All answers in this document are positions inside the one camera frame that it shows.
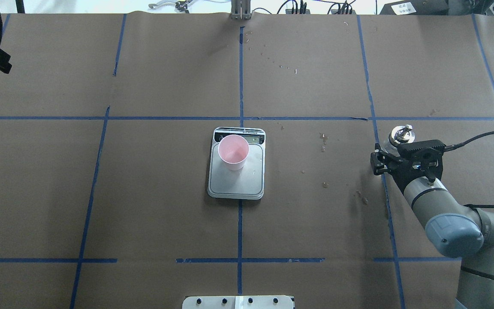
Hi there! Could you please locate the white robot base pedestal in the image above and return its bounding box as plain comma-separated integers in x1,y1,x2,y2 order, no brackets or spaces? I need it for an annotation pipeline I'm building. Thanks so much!
182,295,296,309

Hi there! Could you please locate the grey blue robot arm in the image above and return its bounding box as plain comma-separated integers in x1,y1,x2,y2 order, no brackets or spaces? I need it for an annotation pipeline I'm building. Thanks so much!
370,139,494,309

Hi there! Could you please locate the pink paper cup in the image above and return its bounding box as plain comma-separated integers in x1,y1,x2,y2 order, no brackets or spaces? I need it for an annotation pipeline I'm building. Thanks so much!
218,134,250,171

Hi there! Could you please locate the glass sauce bottle metal spout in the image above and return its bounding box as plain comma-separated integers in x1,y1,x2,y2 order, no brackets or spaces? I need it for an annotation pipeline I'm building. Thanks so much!
380,124,416,157

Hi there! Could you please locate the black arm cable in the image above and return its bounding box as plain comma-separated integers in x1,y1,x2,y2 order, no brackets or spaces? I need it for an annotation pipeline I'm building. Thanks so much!
444,130,494,209

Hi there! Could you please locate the digital kitchen scale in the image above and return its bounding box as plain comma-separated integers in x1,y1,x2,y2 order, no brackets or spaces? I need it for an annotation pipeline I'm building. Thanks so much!
207,127,266,200

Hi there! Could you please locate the aluminium frame post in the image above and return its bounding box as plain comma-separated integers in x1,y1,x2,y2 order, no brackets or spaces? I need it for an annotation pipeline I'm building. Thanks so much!
230,0,252,20

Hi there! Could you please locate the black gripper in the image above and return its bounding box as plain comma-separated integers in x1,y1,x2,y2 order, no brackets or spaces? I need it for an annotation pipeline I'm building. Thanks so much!
370,139,446,193

